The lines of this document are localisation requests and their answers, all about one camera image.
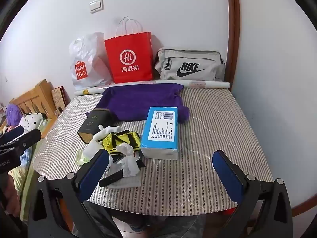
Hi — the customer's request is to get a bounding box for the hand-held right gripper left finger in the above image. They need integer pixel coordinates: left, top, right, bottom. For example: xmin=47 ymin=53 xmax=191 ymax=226
xmin=27 ymin=149 xmax=111 ymax=238

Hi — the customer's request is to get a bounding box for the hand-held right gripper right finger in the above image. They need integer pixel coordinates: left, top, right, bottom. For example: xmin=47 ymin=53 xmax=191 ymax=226
xmin=212 ymin=150 xmax=294 ymax=238

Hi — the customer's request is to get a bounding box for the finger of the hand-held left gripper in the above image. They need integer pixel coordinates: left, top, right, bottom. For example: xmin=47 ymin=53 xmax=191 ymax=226
xmin=0 ymin=128 xmax=42 ymax=154
xmin=0 ymin=126 xmax=24 ymax=144

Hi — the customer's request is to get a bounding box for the light green packet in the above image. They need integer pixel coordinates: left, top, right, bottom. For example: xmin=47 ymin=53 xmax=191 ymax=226
xmin=76 ymin=149 xmax=91 ymax=166

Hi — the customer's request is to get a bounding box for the yellow mesh bag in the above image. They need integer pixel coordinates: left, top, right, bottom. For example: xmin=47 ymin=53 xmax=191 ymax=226
xmin=99 ymin=130 xmax=142 ymax=156

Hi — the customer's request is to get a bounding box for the person's left hand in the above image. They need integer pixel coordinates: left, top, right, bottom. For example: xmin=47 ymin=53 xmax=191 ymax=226
xmin=0 ymin=176 xmax=21 ymax=216

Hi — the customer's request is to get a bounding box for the colourful printed quilt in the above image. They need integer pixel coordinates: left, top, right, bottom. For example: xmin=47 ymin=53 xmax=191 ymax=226
xmin=10 ymin=151 xmax=32 ymax=179

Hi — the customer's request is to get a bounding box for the purple plush toy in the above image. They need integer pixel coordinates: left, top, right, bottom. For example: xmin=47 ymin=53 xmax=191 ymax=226
xmin=6 ymin=104 xmax=23 ymax=127

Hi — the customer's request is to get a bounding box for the white flowered pillow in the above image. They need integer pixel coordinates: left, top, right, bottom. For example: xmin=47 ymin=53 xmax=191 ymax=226
xmin=20 ymin=113 xmax=44 ymax=131

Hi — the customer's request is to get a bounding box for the light green blanket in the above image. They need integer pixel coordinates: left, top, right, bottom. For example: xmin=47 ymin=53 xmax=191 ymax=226
xmin=20 ymin=119 xmax=50 ymax=219

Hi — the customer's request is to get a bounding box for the wooden headboard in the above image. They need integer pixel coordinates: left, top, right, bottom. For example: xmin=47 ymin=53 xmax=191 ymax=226
xmin=10 ymin=79 xmax=58 ymax=122

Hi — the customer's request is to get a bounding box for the dark tea tin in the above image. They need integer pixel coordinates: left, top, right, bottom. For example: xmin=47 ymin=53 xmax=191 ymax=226
xmin=77 ymin=108 xmax=111 ymax=144

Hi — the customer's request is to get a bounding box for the blue tissue pack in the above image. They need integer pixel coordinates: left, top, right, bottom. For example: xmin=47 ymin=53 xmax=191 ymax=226
xmin=140 ymin=107 xmax=179 ymax=161

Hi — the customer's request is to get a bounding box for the purple towel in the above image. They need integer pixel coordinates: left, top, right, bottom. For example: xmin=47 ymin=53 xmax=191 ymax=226
xmin=85 ymin=83 xmax=191 ymax=124

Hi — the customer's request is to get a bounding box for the white rolled paper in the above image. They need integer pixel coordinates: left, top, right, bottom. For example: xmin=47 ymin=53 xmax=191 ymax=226
xmin=74 ymin=80 xmax=231 ymax=96

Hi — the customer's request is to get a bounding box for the white plastic shopping bag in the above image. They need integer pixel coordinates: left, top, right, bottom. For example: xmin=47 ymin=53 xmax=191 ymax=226
xmin=69 ymin=32 xmax=114 ymax=91

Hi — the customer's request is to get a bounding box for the grey waist bag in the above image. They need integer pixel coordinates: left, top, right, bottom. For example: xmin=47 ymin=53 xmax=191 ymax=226
xmin=154 ymin=47 xmax=226 ymax=82

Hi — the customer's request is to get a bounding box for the red paper bag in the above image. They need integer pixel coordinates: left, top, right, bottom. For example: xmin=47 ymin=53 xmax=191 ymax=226
xmin=104 ymin=16 xmax=153 ymax=84

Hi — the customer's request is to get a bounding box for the wooden door frame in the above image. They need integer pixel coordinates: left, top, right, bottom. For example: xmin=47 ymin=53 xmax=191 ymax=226
xmin=225 ymin=0 xmax=241 ymax=85

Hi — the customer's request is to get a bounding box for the white light switch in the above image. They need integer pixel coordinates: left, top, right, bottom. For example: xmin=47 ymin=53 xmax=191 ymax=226
xmin=89 ymin=0 xmax=104 ymax=14

